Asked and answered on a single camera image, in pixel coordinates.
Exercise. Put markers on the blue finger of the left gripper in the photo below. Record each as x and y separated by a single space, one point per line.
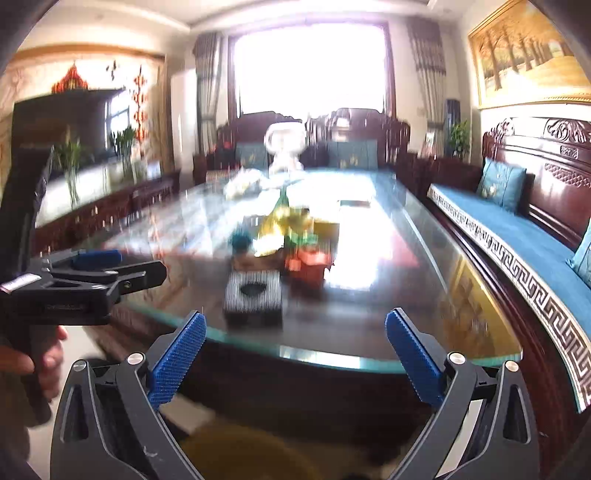
96 260

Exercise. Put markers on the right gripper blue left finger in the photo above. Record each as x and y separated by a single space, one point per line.
171 356

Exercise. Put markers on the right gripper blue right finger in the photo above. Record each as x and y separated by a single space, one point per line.
421 356

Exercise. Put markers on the black speckled foam piece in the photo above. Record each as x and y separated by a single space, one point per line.
253 298

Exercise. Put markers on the green wrapper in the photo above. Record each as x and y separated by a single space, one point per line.
305 240

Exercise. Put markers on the yellow cellophane wrapper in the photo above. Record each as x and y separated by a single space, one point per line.
271 236

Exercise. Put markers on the dark wood tv cabinet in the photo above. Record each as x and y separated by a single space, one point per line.
102 203

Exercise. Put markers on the bamboo plant glass vase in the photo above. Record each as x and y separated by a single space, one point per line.
69 154

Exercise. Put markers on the black television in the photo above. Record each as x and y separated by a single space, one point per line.
80 114

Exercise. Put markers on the red chinese knot decoration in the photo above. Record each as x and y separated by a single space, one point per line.
139 99

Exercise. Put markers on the red orange wrapper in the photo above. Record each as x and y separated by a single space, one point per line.
308 266

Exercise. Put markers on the rosewood sofa blue cushion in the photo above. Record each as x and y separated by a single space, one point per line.
532 247

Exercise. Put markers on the white crumpled floral bag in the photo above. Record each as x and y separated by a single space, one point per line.
244 182

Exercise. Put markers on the teal embroidered pillow near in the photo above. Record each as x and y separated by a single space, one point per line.
580 263

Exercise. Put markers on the teal embroidered pillow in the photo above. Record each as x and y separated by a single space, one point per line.
502 184
580 263

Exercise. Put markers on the rosewood armchair left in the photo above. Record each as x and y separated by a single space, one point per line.
222 156

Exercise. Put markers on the rosewood armchair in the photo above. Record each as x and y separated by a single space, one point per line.
357 125
222 156

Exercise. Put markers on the teal embroidered pillow far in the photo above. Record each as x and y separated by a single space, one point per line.
502 184

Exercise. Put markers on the potted green plant corner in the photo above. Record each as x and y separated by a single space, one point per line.
460 139

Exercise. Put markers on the white robot toy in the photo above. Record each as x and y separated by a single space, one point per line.
285 141

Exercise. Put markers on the rosewood armchair right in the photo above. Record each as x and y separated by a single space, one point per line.
357 125

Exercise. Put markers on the gold framed tree painting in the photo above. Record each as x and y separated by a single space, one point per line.
521 58

